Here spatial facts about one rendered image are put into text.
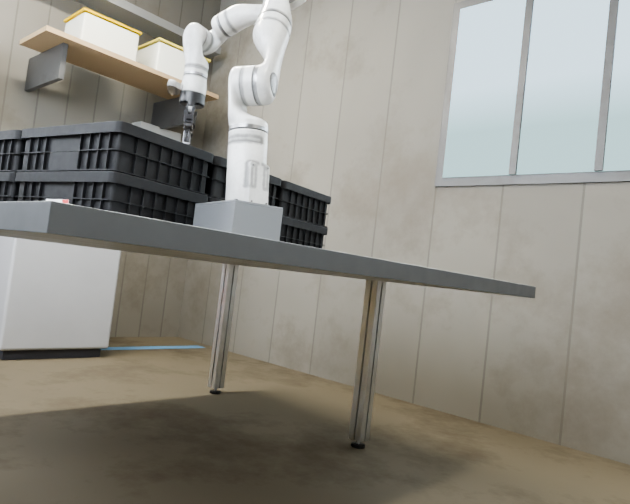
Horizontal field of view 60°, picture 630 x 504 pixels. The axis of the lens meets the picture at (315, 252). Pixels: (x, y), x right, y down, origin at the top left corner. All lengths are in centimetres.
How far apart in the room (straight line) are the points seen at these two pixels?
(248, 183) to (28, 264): 229
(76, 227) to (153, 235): 11
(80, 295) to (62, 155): 216
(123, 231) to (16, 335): 267
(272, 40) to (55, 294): 239
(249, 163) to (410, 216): 213
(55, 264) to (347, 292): 174
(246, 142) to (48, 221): 63
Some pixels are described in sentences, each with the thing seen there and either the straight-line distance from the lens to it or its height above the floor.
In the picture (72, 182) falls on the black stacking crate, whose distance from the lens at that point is 138.
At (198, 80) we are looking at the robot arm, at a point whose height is 118.
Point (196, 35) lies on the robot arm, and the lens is 174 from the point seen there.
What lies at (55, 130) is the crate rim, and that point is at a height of 92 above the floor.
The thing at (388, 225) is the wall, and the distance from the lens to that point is 336.
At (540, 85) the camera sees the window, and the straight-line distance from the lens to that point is 312.
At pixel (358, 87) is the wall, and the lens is 379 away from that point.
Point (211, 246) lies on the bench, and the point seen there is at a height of 67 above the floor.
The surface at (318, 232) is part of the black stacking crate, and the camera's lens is 185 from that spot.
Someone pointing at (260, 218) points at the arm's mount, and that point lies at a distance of 123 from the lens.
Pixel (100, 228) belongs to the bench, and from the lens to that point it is 76.
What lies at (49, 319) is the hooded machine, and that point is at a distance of 346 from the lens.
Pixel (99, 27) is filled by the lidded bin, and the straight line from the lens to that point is 395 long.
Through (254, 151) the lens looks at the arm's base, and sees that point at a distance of 126.
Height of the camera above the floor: 65
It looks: 3 degrees up
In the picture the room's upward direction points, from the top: 7 degrees clockwise
